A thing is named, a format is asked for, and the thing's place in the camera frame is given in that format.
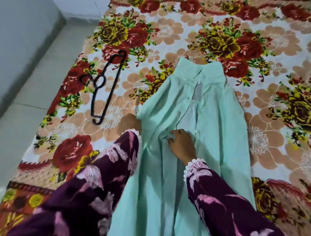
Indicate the person's right hand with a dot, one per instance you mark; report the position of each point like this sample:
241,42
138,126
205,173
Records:
182,146

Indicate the person's left hand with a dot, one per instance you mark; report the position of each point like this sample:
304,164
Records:
130,124

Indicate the mint green shirt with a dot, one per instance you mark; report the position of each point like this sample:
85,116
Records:
218,136

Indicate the black hanger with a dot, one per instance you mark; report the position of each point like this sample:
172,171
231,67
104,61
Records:
113,85

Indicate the person's right forearm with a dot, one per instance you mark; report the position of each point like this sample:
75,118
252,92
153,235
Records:
218,201

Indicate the person's left forearm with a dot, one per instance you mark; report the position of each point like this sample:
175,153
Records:
90,189

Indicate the floral red and yellow bedsheet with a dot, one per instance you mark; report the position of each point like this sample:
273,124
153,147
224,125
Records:
170,31

